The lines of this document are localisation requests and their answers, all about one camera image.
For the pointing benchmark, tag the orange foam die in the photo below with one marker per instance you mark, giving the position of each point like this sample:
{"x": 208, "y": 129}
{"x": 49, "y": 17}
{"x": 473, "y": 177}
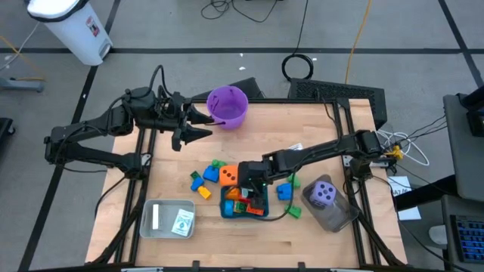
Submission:
{"x": 228, "y": 175}

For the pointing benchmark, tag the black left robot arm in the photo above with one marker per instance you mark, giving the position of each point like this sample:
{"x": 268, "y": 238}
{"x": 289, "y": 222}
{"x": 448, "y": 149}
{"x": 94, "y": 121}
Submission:
{"x": 94, "y": 124}

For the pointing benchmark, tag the dark green toy block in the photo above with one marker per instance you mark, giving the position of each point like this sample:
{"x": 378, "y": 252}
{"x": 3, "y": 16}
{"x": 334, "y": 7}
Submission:
{"x": 241, "y": 207}

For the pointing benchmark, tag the black monitor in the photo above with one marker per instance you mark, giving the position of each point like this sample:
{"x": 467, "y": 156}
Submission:
{"x": 475, "y": 113}

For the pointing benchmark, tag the white paper sheet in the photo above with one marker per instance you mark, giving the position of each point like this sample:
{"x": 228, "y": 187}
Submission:
{"x": 399, "y": 185}

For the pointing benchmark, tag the yellow toy block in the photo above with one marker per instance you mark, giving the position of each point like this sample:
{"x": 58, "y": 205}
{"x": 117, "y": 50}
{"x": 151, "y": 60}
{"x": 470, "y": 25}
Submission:
{"x": 204, "y": 192}

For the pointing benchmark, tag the dark grey translucent bin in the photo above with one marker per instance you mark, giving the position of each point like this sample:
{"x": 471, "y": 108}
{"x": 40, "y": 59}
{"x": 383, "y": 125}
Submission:
{"x": 340, "y": 221}

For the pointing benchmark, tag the light grey plastic bin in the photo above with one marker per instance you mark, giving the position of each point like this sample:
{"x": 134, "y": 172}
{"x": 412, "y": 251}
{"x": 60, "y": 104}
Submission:
{"x": 166, "y": 211}

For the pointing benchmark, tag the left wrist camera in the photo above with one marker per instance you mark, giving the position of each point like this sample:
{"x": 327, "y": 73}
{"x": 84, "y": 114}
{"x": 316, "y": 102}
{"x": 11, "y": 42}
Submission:
{"x": 178, "y": 102}

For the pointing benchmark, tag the white computer mouse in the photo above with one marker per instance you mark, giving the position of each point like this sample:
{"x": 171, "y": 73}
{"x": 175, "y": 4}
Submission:
{"x": 438, "y": 235}

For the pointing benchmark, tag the black aluminium table frame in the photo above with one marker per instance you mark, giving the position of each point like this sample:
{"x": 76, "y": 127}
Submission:
{"x": 283, "y": 101}

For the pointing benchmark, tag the purple plastic bucket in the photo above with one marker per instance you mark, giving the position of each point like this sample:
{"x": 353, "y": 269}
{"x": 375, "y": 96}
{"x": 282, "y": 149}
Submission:
{"x": 227, "y": 109}

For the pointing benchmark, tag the teal plastic bin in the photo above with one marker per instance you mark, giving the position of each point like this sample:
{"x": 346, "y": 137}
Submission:
{"x": 266, "y": 211}

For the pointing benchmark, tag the black computer keyboard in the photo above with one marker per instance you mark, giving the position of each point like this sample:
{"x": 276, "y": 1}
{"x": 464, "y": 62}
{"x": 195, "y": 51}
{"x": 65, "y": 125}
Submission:
{"x": 470, "y": 238}

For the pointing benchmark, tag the orange toy block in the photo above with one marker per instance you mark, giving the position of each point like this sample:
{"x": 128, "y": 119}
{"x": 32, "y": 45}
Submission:
{"x": 233, "y": 193}
{"x": 254, "y": 210}

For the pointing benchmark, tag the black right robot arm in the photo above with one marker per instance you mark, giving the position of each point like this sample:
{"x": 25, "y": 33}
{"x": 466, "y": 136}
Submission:
{"x": 321, "y": 151}

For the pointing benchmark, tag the grey keyboard desk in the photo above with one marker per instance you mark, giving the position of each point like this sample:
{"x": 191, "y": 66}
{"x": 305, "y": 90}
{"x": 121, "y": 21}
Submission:
{"x": 448, "y": 206}

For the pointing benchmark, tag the small white printed card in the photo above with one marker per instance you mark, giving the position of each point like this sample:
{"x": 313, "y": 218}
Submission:
{"x": 295, "y": 146}

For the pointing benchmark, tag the small dark green block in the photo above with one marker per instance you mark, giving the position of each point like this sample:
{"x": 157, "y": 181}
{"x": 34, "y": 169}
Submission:
{"x": 195, "y": 175}

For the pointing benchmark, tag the black flat panel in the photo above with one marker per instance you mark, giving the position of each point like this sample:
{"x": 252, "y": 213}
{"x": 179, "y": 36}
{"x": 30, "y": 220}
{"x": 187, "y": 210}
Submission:
{"x": 253, "y": 85}

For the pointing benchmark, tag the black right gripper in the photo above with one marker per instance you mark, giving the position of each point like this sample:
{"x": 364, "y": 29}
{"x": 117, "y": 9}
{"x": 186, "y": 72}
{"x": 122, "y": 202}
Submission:
{"x": 251, "y": 174}

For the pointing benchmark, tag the small blue toy block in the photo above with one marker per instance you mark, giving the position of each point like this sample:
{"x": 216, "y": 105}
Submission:
{"x": 196, "y": 184}

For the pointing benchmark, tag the white card deck box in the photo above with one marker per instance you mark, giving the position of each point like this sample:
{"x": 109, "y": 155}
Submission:
{"x": 155, "y": 216}

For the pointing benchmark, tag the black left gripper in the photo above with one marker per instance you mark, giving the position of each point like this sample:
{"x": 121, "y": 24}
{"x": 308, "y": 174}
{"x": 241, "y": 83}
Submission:
{"x": 162, "y": 115}

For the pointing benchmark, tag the teal patterned card deck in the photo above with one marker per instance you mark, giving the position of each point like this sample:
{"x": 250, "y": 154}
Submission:
{"x": 183, "y": 223}

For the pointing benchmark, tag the red toy block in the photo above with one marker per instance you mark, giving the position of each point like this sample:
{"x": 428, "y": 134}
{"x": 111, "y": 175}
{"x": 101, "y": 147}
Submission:
{"x": 244, "y": 200}

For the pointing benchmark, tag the silver metal bracket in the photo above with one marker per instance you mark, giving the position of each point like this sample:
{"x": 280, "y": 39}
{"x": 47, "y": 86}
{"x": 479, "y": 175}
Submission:
{"x": 348, "y": 160}

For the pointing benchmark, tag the purple foam die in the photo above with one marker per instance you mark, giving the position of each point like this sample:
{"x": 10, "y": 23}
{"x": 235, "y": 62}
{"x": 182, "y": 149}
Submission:
{"x": 322, "y": 192}

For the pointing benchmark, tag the light blue toy block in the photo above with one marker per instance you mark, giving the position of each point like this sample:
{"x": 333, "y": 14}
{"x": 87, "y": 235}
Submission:
{"x": 228, "y": 208}

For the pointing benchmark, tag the grey stand base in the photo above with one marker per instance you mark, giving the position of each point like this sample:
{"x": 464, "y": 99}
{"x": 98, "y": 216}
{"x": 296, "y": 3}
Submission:
{"x": 22, "y": 85}

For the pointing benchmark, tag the white trash bin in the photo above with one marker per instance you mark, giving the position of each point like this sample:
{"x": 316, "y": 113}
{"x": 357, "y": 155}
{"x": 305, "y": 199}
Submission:
{"x": 72, "y": 30}

